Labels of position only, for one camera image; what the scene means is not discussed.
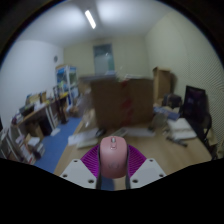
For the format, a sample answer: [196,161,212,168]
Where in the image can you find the black office chair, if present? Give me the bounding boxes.
[181,85,214,148]

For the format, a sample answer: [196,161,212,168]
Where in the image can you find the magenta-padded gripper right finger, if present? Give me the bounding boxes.
[125,143,168,190]

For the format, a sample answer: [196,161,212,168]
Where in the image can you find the blue book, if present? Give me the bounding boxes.
[153,106,181,121]

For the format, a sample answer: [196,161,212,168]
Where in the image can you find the tall open cardboard box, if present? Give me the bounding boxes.
[152,66,174,101]

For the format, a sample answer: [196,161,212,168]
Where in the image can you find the ceiling tube light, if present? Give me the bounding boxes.
[84,9,98,30]

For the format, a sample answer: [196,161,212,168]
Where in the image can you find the pink computer mouse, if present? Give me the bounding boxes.
[99,135,129,179]

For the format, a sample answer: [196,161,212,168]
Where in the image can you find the large brown cardboard box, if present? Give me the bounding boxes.
[90,78,155,129]

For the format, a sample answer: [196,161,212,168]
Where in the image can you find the cluttered shelf unit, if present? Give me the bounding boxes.
[0,91,64,166]

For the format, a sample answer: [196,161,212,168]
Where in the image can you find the white book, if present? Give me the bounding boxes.
[166,118,198,141]

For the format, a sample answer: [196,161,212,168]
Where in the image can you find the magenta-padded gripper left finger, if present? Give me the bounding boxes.
[58,143,102,190]

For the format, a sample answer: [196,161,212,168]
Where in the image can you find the blue glass display cabinet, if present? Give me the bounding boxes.
[55,64,80,101]

